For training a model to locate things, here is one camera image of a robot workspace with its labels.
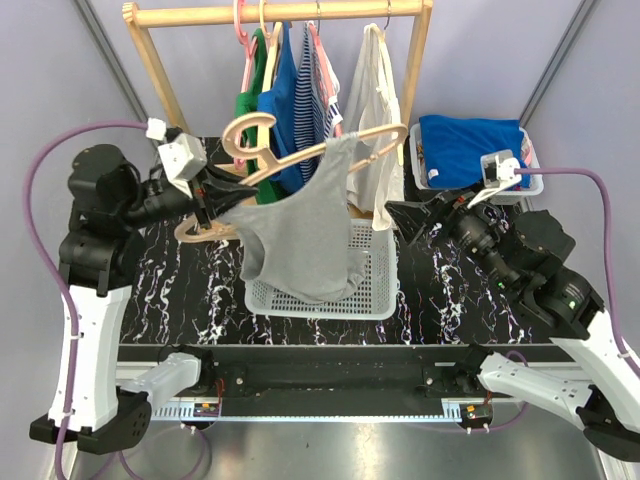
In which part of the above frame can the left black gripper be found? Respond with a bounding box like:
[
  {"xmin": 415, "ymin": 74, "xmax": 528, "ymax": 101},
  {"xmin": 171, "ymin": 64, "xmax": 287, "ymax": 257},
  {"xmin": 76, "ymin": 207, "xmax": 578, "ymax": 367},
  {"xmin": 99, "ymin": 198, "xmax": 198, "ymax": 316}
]
[{"xmin": 119, "ymin": 158, "xmax": 260, "ymax": 228}]

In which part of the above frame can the wooden clothes rack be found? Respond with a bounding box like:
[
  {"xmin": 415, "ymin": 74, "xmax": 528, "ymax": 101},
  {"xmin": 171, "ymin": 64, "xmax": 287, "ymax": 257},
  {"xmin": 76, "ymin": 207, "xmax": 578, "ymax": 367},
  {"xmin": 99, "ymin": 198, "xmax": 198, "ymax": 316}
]
[{"xmin": 122, "ymin": 0, "xmax": 434, "ymax": 242}]

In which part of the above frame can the white tank top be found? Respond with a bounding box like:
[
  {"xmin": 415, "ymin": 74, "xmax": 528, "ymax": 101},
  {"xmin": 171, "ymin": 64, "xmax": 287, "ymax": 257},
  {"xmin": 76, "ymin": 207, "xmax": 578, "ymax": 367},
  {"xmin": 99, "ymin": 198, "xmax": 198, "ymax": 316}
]
[{"xmin": 342, "ymin": 23, "xmax": 404, "ymax": 231}]

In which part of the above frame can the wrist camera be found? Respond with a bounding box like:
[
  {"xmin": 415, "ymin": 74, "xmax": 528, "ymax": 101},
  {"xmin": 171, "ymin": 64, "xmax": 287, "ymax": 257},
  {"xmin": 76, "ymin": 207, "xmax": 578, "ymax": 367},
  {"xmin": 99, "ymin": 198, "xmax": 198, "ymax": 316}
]
[
  {"xmin": 158, "ymin": 133, "xmax": 207, "ymax": 182},
  {"xmin": 467, "ymin": 150, "xmax": 522, "ymax": 210}
]

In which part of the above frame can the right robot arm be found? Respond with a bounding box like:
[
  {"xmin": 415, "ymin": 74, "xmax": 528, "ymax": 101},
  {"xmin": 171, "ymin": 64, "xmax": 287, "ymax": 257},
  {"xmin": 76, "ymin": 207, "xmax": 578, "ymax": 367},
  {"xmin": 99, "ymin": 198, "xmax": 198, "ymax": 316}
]
[{"xmin": 386, "ymin": 192, "xmax": 639, "ymax": 462}]

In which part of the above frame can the cream hanger under white top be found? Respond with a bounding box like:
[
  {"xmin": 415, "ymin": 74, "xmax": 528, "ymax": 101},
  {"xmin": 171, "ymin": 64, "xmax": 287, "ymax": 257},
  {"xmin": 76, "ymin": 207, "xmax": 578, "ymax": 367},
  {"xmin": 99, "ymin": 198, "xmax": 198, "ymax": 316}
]
[{"xmin": 372, "ymin": 23, "xmax": 405, "ymax": 166}]

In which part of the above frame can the blue white striped top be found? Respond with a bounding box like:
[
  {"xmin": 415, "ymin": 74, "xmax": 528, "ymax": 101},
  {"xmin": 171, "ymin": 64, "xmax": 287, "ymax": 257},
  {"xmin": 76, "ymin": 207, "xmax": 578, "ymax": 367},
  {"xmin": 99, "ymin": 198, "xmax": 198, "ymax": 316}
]
[{"xmin": 292, "ymin": 20, "xmax": 351, "ymax": 181}]

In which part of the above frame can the cream wooden hanger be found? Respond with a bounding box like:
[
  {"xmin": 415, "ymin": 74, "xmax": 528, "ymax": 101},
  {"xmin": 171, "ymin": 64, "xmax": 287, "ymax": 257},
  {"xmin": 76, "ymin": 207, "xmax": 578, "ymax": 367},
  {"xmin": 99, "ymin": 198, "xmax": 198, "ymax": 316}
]
[{"xmin": 256, "ymin": 0, "xmax": 284, "ymax": 151}]

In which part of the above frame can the green tank top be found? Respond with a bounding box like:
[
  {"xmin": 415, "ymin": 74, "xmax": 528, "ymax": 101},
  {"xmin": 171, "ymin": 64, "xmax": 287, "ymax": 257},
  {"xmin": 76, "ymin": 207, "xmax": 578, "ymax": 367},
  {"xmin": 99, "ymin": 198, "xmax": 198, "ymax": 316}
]
[{"xmin": 244, "ymin": 28, "xmax": 288, "ymax": 205}]

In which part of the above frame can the pink plastic hanger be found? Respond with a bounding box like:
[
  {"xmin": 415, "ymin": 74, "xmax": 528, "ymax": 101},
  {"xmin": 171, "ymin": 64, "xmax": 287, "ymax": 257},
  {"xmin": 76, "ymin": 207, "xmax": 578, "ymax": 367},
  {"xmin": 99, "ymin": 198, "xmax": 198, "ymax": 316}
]
[{"xmin": 228, "ymin": 0, "xmax": 261, "ymax": 170}]

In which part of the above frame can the grey tank top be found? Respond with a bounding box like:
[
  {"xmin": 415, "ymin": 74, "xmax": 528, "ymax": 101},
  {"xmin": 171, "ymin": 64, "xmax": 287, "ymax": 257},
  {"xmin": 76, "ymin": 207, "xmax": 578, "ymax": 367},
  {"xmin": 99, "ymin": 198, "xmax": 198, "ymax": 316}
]
[{"xmin": 220, "ymin": 134, "xmax": 366, "ymax": 304}]

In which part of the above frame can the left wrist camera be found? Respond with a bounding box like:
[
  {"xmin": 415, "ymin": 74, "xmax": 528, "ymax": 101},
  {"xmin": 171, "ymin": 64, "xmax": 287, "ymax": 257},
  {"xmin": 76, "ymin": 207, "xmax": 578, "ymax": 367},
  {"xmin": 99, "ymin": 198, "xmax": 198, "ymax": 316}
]
[{"xmin": 158, "ymin": 133, "xmax": 207, "ymax": 182}]

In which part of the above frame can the white basket with clothes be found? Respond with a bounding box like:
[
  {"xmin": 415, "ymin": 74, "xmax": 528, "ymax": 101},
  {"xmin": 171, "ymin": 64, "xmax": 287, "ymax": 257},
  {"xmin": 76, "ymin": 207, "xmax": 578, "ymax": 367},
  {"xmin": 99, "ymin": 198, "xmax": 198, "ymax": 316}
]
[{"xmin": 408, "ymin": 122, "xmax": 545, "ymax": 197}]

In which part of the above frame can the pink hanger under striped top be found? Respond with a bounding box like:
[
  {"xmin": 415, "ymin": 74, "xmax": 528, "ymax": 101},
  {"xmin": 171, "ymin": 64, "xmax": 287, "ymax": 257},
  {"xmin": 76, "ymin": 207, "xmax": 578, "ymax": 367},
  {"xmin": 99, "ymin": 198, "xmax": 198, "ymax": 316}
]
[{"xmin": 307, "ymin": 21, "xmax": 343, "ymax": 138}]

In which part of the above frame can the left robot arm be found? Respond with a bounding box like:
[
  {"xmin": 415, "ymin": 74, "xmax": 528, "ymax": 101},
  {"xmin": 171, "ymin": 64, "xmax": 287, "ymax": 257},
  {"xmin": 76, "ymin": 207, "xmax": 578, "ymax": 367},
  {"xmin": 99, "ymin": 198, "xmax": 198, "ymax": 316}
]
[{"xmin": 29, "ymin": 144, "xmax": 257, "ymax": 455}]

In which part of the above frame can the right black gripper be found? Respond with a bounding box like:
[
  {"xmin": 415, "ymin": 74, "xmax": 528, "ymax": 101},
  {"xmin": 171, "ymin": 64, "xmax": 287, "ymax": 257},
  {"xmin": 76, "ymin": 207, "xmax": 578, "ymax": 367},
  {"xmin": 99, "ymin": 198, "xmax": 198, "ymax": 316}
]
[{"xmin": 381, "ymin": 174, "xmax": 516, "ymax": 289}]

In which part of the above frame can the blue tank top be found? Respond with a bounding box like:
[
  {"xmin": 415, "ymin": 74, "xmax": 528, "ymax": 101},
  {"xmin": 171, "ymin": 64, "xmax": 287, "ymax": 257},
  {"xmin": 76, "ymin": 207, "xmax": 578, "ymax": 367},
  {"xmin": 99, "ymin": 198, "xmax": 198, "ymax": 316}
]
[{"xmin": 258, "ymin": 24, "xmax": 317, "ymax": 196}]

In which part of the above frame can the white plastic basket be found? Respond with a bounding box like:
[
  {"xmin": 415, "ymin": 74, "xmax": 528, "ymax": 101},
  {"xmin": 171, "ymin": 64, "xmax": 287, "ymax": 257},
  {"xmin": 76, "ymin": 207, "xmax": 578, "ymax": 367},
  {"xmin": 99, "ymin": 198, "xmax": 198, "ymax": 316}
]
[{"xmin": 244, "ymin": 218, "xmax": 400, "ymax": 321}]

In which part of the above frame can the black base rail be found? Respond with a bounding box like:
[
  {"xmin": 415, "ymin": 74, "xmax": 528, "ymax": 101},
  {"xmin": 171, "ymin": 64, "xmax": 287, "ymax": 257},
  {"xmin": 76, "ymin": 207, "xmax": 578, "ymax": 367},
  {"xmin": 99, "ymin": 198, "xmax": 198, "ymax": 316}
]
[{"xmin": 117, "ymin": 343, "xmax": 561, "ymax": 419}]

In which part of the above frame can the beige wooden hanger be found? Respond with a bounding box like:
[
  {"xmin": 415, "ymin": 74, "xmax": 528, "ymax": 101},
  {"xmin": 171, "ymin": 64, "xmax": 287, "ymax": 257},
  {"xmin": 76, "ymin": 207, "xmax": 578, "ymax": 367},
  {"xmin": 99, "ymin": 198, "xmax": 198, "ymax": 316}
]
[{"xmin": 174, "ymin": 112, "xmax": 410, "ymax": 245}]

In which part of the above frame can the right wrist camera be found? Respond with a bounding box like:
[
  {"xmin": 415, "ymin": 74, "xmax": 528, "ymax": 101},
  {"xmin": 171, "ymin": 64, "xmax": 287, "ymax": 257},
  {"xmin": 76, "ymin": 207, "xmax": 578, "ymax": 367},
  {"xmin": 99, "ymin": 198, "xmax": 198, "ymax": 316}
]
[{"xmin": 467, "ymin": 150, "xmax": 522, "ymax": 210}]

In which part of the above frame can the blue folded cloth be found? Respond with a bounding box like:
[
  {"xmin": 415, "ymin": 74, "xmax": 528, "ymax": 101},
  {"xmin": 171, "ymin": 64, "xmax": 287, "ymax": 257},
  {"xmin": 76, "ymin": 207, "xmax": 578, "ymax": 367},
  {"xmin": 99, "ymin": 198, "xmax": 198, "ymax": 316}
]
[{"xmin": 419, "ymin": 115, "xmax": 527, "ymax": 190}]

